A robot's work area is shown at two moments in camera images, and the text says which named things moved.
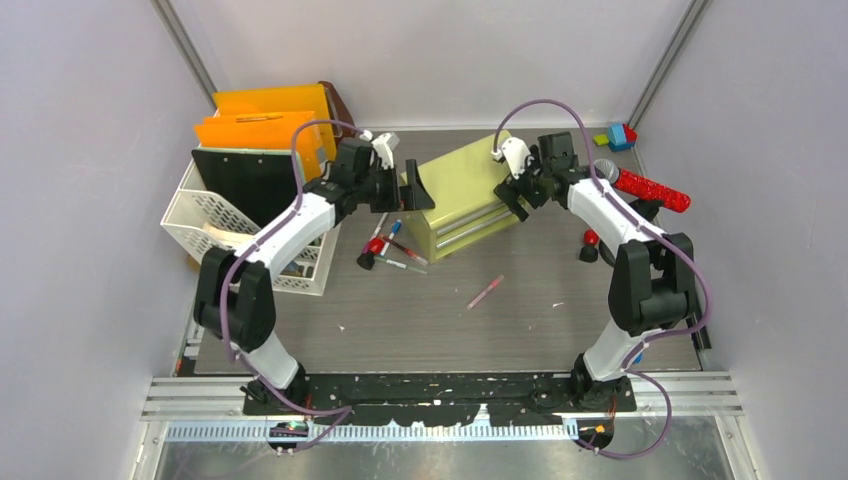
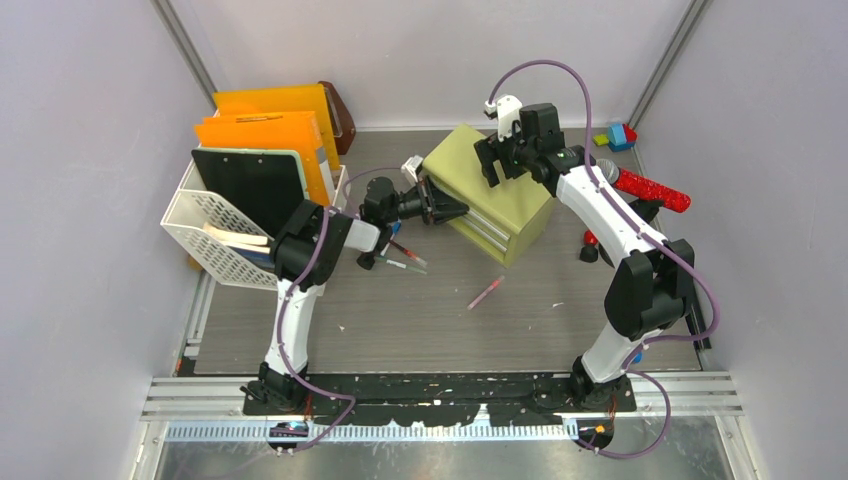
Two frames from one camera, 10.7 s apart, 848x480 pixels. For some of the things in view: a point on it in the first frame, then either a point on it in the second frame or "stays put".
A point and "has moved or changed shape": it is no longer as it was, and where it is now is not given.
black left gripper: (412, 197) → (435, 202)
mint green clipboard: (247, 150) stays put
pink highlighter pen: (486, 291) stays put
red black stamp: (366, 259) stays put
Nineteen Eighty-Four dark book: (227, 237) stays put
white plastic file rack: (200, 221) stays put
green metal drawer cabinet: (461, 186) has moved or changed shape
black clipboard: (254, 184) stays put
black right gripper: (508, 196) → (488, 150)
